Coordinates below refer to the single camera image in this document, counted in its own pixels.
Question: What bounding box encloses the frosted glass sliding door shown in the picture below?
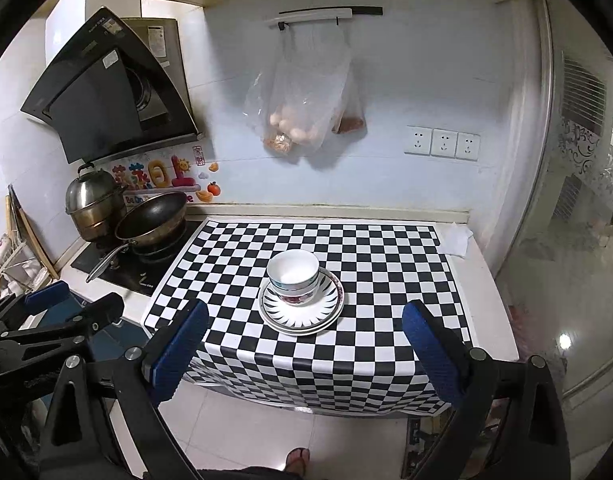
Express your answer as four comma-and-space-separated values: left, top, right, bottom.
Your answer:
496, 0, 613, 411

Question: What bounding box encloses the white bowl with blue band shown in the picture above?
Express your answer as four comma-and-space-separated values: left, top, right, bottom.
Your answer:
266, 250, 320, 295

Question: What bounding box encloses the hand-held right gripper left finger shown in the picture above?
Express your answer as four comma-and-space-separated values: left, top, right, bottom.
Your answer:
36, 299, 210, 480

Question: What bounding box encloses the clear plastic bag of eggs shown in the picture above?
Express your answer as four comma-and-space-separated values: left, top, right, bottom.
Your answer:
243, 24, 353, 168

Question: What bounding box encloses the wire dish rack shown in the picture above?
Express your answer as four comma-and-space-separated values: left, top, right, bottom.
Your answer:
0, 232, 50, 307

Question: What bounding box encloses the wooden cutting board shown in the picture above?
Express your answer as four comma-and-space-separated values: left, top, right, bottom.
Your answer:
6, 184, 60, 281

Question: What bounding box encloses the white wall hook rail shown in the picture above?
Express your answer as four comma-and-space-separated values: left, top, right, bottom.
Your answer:
265, 6, 384, 31

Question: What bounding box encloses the dark wok with steel handle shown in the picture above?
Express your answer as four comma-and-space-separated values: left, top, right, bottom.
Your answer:
85, 191, 188, 284

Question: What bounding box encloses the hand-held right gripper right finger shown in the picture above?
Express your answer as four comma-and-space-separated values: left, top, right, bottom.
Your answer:
401, 300, 572, 480

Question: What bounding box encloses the small clear plastic bag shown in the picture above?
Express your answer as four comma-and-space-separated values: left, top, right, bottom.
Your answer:
331, 60, 368, 136

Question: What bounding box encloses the black induction cooktop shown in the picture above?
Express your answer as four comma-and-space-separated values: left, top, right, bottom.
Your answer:
70, 220, 207, 297

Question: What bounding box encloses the black range hood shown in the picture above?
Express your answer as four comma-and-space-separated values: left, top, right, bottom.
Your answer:
20, 6, 205, 165

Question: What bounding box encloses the white crumpled cloth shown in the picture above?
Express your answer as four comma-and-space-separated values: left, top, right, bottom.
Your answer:
442, 221, 475, 260

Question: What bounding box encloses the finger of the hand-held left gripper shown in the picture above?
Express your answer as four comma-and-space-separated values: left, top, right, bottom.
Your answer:
6, 292, 125, 357
0, 281, 71, 332

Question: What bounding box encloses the white plate blue leaf pattern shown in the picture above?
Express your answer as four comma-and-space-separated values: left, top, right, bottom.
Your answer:
262, 266, 343, 329

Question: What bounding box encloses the white bowl with red print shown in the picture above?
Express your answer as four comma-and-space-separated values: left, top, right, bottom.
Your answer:
271, 282, 320, 307

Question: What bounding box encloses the black white checkered mat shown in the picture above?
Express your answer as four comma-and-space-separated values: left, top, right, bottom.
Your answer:
141, 217, 469, 417

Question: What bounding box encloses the steel steamer pot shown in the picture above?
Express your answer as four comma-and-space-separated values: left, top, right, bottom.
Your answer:
65, 162, 130, 243

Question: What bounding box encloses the person's foot in sandal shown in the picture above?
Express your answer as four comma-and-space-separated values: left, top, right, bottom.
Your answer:
285, 447, 311, 477

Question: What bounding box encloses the colourful wall sticker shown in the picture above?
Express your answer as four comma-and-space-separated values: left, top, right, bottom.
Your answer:
99, 144, 223, 207

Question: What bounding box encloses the white wall socket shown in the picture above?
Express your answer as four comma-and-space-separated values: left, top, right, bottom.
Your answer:
405, 125, 432, 157
456, 131, 481, 162
431, 128, 458, 159

